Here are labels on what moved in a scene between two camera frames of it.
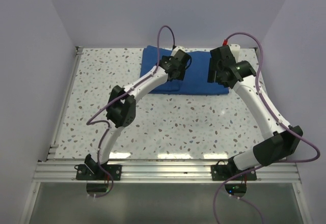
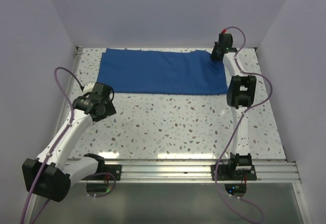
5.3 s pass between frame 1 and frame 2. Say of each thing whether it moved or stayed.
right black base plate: stayed
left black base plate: stayed
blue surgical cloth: moved
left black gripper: moved
